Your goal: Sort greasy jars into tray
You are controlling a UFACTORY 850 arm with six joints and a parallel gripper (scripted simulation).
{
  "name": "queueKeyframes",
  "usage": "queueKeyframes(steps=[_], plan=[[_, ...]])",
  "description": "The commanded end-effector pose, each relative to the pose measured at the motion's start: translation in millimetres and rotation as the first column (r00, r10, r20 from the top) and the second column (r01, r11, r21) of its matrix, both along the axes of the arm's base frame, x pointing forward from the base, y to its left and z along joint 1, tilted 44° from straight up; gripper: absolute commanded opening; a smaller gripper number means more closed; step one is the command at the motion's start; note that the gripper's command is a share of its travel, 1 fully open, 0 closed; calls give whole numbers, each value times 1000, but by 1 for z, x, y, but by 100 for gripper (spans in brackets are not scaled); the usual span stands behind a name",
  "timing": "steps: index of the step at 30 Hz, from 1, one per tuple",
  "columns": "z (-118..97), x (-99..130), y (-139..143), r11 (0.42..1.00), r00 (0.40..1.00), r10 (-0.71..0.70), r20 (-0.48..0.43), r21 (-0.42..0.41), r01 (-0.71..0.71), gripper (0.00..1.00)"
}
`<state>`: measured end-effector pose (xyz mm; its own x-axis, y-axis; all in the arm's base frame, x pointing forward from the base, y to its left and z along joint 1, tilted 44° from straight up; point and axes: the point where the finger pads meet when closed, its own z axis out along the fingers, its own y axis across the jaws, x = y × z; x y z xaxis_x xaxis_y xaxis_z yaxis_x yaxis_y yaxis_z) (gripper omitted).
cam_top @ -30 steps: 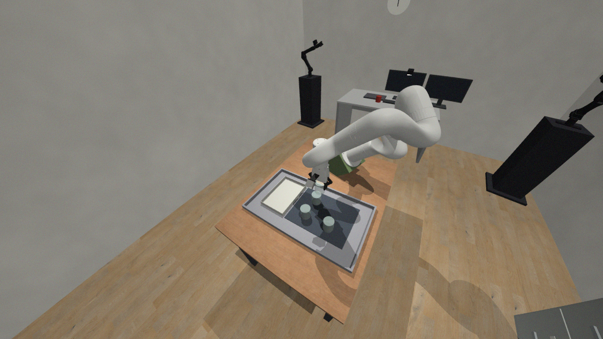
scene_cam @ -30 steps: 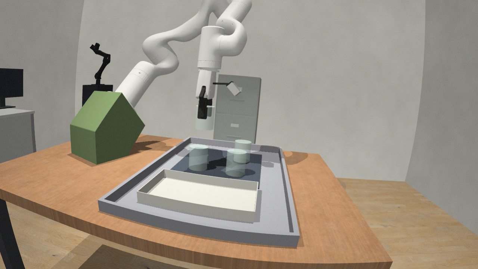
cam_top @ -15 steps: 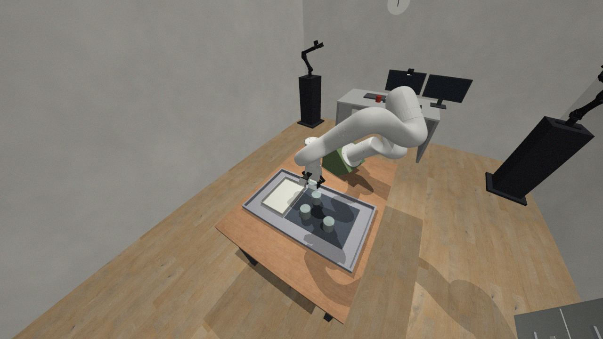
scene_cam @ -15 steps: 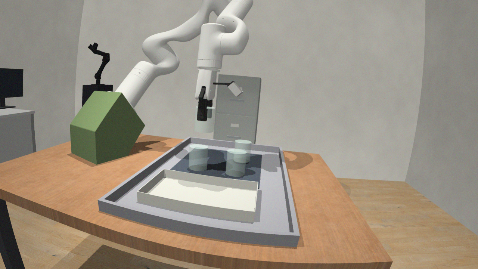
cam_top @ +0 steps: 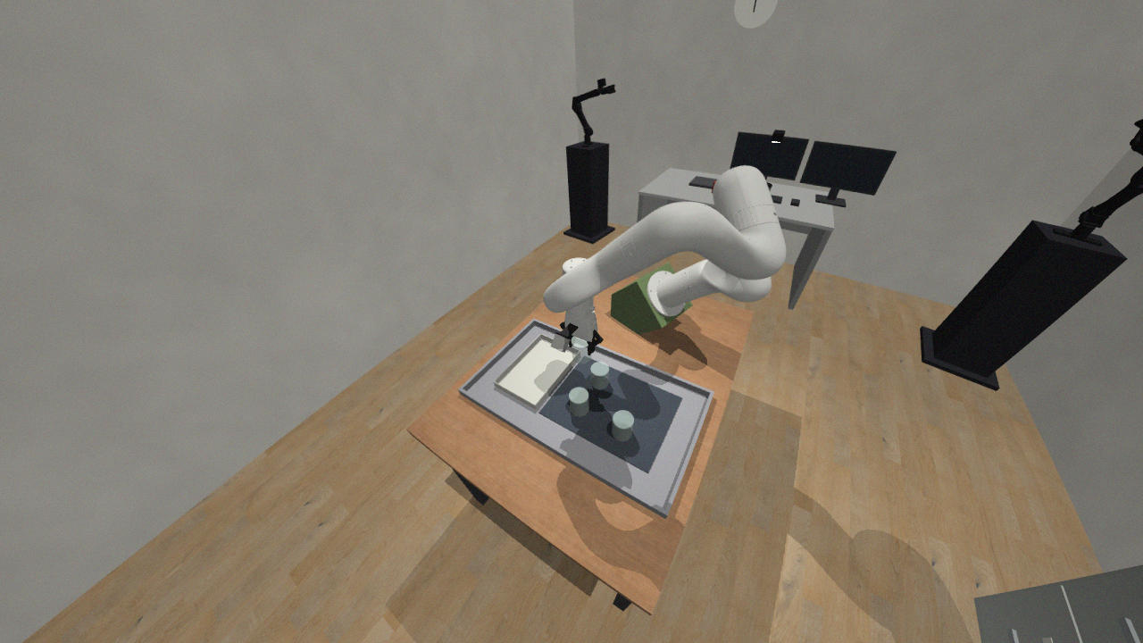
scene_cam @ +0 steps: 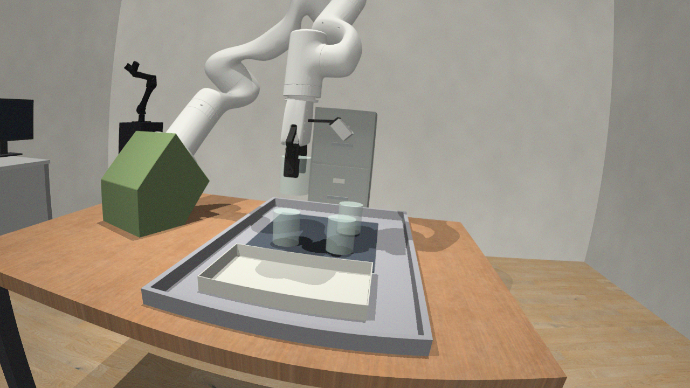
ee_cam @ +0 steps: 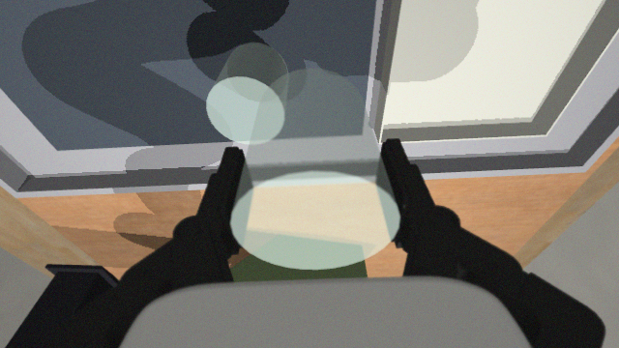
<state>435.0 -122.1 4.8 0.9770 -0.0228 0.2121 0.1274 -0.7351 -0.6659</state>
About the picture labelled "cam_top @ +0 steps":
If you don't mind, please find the clear glass jar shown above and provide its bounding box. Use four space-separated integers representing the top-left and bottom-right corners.
569 387 589 417
612 410 634 441
572 336 591 363
590 362 609 389

